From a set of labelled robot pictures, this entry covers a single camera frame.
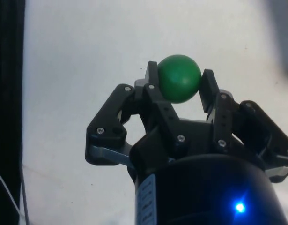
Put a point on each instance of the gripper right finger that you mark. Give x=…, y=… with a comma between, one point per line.
x=256, y=122

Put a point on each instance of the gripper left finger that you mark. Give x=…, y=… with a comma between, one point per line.
x=111, y=110

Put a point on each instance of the green ball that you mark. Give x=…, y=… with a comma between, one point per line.
x=179, y=78

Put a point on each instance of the black cabinet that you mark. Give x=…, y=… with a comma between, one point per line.
x=8, y=93

